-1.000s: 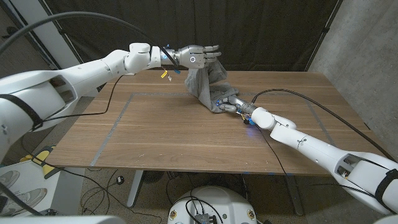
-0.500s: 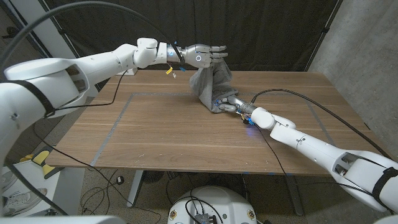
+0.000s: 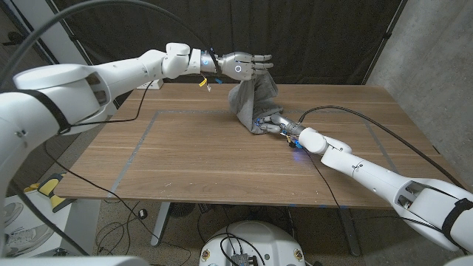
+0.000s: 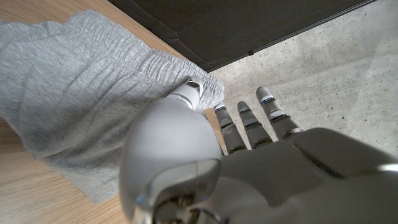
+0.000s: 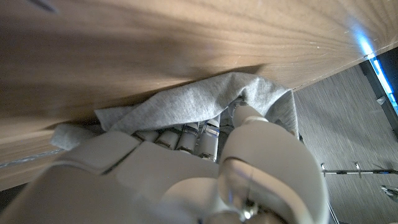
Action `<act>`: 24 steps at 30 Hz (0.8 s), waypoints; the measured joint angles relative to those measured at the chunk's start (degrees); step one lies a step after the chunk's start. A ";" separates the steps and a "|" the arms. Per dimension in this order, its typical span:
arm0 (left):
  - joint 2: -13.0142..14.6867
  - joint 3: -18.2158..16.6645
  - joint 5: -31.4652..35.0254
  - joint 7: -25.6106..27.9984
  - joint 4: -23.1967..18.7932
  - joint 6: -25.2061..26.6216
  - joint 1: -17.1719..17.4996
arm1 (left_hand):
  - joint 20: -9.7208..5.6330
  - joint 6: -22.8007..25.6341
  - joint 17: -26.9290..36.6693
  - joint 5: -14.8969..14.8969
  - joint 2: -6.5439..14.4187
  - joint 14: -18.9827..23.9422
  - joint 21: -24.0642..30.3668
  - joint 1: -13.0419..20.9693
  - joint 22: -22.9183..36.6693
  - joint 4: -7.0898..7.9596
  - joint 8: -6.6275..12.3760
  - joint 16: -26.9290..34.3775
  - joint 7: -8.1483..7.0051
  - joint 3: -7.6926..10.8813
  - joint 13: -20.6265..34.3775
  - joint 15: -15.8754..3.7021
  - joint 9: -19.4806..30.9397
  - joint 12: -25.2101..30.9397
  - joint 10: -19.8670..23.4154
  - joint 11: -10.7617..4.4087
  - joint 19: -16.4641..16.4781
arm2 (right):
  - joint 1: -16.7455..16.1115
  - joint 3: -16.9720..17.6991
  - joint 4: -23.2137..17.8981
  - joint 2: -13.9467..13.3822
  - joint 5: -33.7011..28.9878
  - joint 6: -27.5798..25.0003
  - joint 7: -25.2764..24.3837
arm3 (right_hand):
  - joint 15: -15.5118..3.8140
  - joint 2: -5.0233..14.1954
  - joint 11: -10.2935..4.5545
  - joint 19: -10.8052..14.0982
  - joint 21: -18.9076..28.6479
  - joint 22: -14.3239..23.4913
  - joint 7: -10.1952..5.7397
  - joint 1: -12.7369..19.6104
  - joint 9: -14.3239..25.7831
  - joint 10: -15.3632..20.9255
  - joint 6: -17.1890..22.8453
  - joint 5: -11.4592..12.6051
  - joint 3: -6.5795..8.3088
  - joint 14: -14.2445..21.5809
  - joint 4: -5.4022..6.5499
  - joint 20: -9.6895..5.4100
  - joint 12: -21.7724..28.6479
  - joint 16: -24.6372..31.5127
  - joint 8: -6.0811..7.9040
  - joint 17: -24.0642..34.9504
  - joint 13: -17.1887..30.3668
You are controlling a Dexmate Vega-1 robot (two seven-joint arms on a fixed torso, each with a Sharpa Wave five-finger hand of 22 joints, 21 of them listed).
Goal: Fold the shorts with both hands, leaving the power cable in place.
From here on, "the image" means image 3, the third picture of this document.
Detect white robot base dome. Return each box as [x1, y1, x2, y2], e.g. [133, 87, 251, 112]
[198, 220, 306, 266]

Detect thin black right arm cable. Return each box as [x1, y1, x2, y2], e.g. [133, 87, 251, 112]
[305, 150, 470, 256]

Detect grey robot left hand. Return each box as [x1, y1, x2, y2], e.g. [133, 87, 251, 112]
[214, 50, 275, 82]

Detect grey table leg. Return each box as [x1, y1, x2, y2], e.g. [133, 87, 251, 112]
[338, 207, 362, 257]

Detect black door handle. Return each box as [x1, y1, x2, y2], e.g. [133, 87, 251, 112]
[1, 30, 25, 46]

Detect black backdrop stand pole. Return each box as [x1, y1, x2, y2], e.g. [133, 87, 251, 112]
[46, 0, 92, 67]
[361, 0, 409, 86]

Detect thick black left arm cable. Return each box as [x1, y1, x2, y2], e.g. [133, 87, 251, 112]
[0, 0, 220, 256]

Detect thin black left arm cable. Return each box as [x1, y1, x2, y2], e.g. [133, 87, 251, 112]
[42, 79, 193, 266]

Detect black floor cable with plug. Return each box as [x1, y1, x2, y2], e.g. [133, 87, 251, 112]
[95, 199, 149, 256]

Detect white table leg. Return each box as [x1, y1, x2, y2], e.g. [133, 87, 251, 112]
[150, 201, 171, 248]

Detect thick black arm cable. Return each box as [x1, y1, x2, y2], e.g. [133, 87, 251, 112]
[297, 105, 467, 190]
[0, 0, 220, 256]

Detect yellow black tool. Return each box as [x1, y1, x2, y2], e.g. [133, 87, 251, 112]
[24, 172, 77, 214]

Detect grey fabric shorts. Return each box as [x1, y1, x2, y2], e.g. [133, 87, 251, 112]
[228, 72, 285, 135]

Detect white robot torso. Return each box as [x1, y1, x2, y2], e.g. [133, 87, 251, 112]
[0, 255, 473, 266]

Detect white box with sneaker print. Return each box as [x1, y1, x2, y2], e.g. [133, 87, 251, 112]
[0, 191, 101, 259]

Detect grey metal finned module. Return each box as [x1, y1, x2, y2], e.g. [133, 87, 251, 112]
[231, 253, 259, 266]

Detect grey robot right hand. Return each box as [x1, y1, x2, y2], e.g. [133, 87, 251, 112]
[253, 113, 306, 138]

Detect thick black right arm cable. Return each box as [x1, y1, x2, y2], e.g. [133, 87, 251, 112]
[297, 105, 467, 190]

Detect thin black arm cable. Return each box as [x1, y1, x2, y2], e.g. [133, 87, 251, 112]
[305, 150, 470, 256]
[42, 79, 193, 266]

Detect dark wooden door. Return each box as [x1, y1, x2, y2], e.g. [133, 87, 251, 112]
[0, 7, 94, 195]

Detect black round fan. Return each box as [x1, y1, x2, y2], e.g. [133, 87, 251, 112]
[169, 202, 196, 218]

